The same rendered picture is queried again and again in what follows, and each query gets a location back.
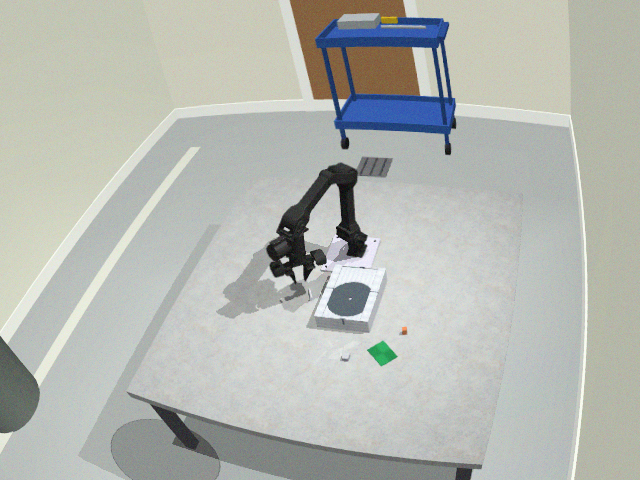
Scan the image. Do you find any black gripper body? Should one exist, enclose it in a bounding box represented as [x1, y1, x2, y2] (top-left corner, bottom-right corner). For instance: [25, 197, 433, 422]
[269, 246, 327, 278]

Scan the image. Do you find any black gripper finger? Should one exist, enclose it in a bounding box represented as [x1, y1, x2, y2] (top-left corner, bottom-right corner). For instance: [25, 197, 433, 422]
[285, 270, 296, 284]
[303, 264, 315, 282]

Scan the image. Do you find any dark grey round disc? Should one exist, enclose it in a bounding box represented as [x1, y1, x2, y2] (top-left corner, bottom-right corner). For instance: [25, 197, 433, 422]
[327, 282, 371, 316]

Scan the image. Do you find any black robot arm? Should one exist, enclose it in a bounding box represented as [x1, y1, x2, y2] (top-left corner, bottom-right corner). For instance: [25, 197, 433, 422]
[266, 163, 368, 261]

